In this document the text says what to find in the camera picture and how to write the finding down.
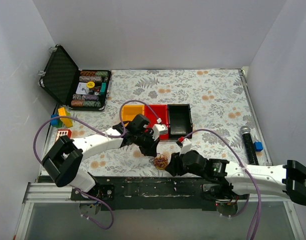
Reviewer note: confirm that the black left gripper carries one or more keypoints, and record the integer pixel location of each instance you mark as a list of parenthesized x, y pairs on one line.
[(148, 144)]

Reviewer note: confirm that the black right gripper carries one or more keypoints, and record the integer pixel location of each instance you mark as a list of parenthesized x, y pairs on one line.
[(176, 164)]

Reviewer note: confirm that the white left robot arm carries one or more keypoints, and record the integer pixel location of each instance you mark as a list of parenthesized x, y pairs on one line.
[(63, 160)]

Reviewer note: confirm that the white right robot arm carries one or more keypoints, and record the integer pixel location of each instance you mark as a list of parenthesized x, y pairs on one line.
[(286, 181)]

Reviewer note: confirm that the yellow plastic bin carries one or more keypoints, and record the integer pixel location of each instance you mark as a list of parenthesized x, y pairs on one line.
[(129, 112)]

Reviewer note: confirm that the red plastic bin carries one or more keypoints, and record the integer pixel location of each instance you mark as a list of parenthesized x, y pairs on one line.
[(160, 110)]

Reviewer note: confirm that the black plastic bin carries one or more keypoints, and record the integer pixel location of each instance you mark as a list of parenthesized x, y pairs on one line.
[(180, 121)]

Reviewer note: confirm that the floral table mat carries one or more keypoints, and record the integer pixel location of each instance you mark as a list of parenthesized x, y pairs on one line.
[(211, 104)]

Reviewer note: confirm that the yellow round chip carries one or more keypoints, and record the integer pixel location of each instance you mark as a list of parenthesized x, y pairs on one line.
[(90, 84)]

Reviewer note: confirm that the black poker chip case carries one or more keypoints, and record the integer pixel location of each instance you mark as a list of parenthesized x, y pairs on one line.
[(64, 81)]

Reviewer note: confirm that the black microphone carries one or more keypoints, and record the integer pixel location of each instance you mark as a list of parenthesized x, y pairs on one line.
[(249, 147)]

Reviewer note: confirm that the red white toy block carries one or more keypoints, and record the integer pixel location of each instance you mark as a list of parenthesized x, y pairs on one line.
[(63, 132)]

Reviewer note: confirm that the yellow toy brick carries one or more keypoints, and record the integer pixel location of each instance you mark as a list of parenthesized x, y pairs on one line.
[(67, 122)]

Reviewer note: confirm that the blue toy brick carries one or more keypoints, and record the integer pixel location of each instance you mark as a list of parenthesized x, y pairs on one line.
[(54, 120)]

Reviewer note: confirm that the blue toy block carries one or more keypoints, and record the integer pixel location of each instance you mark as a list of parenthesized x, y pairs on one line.
[(258, 146)]

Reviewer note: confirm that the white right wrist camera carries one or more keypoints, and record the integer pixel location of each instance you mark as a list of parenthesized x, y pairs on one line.
[(184, 144)]

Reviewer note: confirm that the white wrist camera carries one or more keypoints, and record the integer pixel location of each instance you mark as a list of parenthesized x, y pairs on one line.
[(159, 129), (184, 144)]

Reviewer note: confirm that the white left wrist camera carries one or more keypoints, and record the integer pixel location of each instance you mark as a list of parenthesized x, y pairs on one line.
[(159, 129)]

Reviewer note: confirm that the aluminium frame rail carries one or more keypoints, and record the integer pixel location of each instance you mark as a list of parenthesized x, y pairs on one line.
[(45, 208)]

